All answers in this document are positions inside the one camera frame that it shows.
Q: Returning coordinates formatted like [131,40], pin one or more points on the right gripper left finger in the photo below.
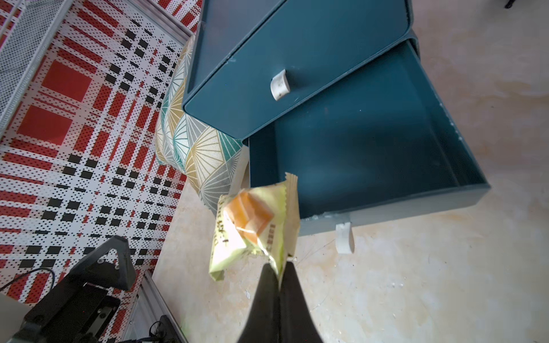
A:
[263,323]

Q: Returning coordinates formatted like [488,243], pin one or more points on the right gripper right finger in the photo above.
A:
[296,324]

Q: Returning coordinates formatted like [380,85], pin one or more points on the green cookie packet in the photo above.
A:
[262,221]

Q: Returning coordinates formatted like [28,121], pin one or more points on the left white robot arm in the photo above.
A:
[79,308]

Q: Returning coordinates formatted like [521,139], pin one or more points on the patterned green yellow pillow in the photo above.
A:
[213,162]

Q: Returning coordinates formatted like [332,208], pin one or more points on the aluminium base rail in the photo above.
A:
[150,318]

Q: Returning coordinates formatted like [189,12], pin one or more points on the white wire mesh basket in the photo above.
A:
[26,33]

